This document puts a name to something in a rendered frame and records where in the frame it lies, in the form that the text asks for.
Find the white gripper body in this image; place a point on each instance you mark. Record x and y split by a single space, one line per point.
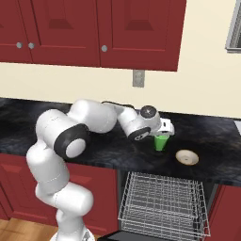
169 130

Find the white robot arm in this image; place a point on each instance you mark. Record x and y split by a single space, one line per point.
50 163

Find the green cup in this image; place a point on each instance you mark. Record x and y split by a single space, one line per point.
160 142

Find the beige bowl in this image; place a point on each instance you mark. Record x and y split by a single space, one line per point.
187 157

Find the dishwasher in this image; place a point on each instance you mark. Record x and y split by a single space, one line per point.
215 194

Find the red upper cupboard door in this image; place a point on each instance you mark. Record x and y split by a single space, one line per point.
62 28
9 28
141 31

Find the black dishwasher door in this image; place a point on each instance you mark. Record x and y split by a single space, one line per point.
147 236

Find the grey sink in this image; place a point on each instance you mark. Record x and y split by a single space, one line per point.
238 127

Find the red lower cupboard front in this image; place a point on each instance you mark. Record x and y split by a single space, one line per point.
227 216
100 194

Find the grey round cupboard knob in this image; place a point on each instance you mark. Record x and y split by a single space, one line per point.
104 48
19 45
31 45

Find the grey wall socket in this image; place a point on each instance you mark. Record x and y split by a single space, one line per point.
138 78

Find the grey window frame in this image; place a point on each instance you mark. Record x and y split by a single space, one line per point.
233 28

